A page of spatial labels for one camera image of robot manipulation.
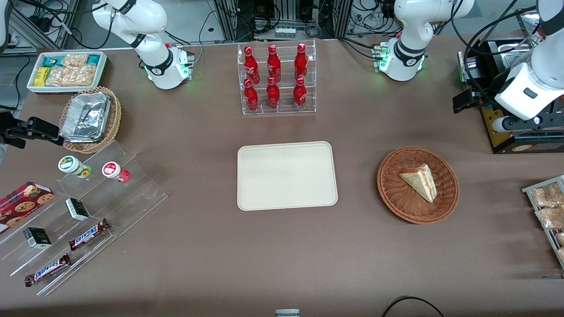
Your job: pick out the yellow snack packet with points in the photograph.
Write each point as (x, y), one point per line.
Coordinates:
(42, 76)

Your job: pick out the white rectangular snack bin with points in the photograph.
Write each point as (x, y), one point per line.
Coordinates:
(33, 88)

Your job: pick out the clear acrylic bottle rack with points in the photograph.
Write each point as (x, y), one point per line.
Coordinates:
(284, 110)

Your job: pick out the teal snack packet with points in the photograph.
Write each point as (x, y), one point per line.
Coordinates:
(93, 59)
(53, 60)

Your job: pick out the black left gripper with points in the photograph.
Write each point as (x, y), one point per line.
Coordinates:
(488, 89)

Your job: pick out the steel warmer pan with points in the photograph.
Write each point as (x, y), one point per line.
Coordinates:
(515, 46)

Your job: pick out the black food warmer cabinet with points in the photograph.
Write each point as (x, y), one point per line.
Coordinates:
(502, 141)

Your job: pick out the small black box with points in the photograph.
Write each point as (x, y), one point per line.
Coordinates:
(37, 237)
(77, 209)

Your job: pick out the green lidded yogurt cup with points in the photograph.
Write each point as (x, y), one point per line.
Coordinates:
(69, 164)

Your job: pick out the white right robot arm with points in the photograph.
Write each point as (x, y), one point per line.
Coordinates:
(150, 26)

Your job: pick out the beige rectangular tray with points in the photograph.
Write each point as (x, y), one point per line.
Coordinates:
(286, 176)

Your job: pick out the brown round wicker basket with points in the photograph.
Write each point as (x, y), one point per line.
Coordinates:
(396, 198)

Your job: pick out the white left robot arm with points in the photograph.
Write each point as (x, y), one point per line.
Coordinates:
(410, 26)

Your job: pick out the stack of foil trays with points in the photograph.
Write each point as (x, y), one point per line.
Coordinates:
(86, 116)

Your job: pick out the triangular sandwich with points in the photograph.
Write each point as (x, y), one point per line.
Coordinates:
(421, 180)

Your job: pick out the clear cracker bag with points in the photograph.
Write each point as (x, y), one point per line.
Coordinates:
(75, 60)
(59, 75)
(83, 75)

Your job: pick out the red lidded yogurt cup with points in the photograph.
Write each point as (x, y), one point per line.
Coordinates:
(112, 170)

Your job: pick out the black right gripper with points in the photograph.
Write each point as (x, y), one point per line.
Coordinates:
(13, 130)

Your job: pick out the clear acrylic stepped stand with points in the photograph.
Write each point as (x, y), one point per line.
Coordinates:
(132, 193)

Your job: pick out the aluminium frame post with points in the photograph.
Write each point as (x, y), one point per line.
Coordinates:
(229, 22)

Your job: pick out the clear nut snack bag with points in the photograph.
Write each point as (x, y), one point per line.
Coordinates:
(560, 238)
(546, 196)
(551, 218)

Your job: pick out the red cookie box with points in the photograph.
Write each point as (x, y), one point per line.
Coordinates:
(22, 204)

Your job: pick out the red cola bottle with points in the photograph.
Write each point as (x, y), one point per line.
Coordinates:
(301, 62)
(251, 97)
(300, 95)
(251, 66)
(273, 65)
(273, 96)

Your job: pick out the white power strip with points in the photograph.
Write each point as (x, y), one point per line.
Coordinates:
(285, 32)

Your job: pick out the light tan wicker basket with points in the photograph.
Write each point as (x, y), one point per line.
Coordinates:
(113, 119)

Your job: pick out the snickers chocolate bar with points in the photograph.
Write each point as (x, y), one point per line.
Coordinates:
(88, 234)
(47, 270)

